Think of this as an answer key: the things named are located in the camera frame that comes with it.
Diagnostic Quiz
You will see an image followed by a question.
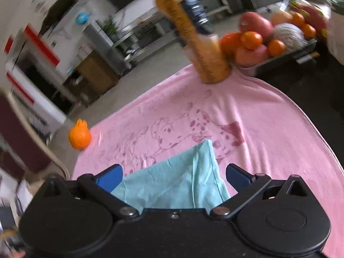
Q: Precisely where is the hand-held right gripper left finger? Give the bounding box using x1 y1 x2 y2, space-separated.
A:
40 164 139 220

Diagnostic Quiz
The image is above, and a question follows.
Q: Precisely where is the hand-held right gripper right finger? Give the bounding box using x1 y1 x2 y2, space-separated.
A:
210 163 315 219

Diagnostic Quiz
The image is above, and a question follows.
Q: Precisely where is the teal t-shirt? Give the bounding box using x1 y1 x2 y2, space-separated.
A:
110 139 232 209

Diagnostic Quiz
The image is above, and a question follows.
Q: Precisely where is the pink printed blanket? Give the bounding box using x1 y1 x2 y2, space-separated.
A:
71 64 344 258

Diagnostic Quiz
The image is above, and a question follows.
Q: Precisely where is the knobbly orange citrus fruit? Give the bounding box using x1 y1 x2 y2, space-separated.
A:
68 119 92 150

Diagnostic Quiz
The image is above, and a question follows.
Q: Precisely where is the white cloth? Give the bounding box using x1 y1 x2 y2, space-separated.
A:
15 180 35 215

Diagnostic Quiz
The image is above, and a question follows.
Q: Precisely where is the wooden cabinet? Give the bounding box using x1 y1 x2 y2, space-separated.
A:
63 50 120 105

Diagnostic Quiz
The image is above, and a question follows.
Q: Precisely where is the pink apple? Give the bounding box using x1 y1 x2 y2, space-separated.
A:
234 44 269 68

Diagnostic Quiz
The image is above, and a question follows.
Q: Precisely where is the orange juice bottle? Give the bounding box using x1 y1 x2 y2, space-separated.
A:
149 0 232 84

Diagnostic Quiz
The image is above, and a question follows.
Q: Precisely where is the metal fruit tray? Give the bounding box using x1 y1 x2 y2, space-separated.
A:
234 38 319 77

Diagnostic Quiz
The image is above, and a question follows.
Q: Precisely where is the tray of assorted fruit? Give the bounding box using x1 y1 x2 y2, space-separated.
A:
220 12 317 57

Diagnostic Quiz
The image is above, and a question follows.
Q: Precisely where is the tall grey cabinet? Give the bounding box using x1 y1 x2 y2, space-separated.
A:
86 21 133 72

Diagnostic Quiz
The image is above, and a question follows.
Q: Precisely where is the white cigarette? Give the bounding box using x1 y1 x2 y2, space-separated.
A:
297 52 321 64

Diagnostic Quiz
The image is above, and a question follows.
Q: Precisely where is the white red-striped cabinet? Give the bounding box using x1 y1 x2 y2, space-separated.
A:
4 23 68 129

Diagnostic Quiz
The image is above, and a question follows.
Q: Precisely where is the white net-wrapped fruit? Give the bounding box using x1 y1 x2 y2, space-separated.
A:
273 23 305 51

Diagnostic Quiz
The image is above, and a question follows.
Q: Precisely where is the green potted plant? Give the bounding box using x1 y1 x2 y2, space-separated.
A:
103 16 120 37

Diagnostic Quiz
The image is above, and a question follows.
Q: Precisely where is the large red apple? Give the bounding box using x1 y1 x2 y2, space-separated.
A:
239 11 275 37

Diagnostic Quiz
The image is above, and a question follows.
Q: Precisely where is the metal media shelf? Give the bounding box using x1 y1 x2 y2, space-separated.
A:
115 0 234 62

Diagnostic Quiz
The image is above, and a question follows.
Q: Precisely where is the pale orange fruit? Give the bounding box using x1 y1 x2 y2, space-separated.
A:
270 11 295 26

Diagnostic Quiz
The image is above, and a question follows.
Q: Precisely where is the white container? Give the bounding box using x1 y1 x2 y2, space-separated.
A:
326 8 344 65

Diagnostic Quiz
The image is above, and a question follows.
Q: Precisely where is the red dragon fruit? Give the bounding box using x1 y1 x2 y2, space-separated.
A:
302 4 331 33

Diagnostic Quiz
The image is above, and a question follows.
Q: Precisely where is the maroon chair with gold frame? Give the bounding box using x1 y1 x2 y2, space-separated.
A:
0 93 72 183

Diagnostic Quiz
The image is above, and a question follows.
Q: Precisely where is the small blue wall ornament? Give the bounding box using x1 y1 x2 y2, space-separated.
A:
75 12 90 25

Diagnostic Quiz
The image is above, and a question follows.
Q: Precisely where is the dark wall decoration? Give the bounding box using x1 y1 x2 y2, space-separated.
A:
39 0 81 35

